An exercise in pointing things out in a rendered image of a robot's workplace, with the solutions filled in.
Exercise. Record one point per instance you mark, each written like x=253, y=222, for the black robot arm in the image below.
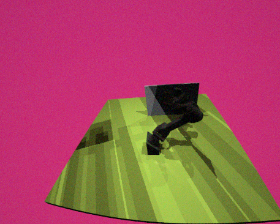
x=192, y=115

